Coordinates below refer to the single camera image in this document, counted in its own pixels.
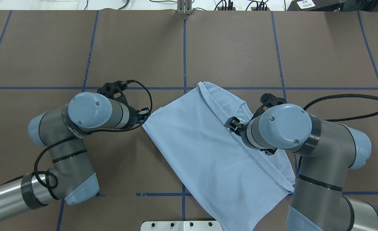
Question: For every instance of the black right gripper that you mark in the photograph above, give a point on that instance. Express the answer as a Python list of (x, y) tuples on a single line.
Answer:
[(242, 129)]

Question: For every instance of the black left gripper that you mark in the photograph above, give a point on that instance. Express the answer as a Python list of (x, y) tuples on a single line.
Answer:
[(133, 117)]

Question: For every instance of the light blue t-shirt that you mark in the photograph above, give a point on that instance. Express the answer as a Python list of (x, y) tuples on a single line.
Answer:
[(235, 184)]

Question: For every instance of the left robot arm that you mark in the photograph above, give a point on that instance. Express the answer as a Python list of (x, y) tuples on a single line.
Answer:
[(63, 170)]

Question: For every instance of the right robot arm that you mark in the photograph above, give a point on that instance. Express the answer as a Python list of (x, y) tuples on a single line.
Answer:
[(328, 151)]

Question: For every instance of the small electronics board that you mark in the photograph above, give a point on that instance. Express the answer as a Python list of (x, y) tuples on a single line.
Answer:
[(225, 5)]

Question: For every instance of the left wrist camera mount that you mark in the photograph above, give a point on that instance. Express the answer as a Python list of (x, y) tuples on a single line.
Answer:
[(114, 91)]

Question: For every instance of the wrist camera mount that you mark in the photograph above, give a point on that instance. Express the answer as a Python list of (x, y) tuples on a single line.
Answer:
[(268, 100), (114, 91)]

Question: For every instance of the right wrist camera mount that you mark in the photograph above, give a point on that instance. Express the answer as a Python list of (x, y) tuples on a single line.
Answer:
[(268, 100)]

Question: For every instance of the aluminium frame post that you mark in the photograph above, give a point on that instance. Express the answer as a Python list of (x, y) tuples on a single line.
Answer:
[(184, 7)]

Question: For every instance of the white camera pillar base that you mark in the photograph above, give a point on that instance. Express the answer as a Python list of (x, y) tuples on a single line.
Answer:
[(203, 225)]

